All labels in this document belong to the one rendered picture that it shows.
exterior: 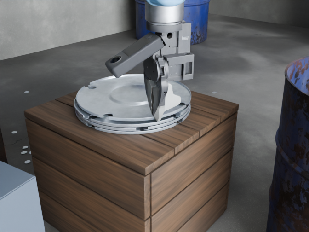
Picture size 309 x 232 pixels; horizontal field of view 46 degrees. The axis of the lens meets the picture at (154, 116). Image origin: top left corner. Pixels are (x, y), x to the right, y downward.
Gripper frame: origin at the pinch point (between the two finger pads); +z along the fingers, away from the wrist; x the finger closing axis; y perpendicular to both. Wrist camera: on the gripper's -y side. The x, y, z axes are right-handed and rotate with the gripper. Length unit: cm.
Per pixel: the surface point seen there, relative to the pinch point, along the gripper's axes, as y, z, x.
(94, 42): 46, 38, 213
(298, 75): 36.8, -5.0, -3.5
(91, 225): -15.3, 28.2, 3.8
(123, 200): -10.3, 14.8, -6.5
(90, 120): -12.3, 2.0, 7.8
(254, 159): 52, 39, 24
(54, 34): 15, 29, 210
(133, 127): -4.2, 2.9, 2.0
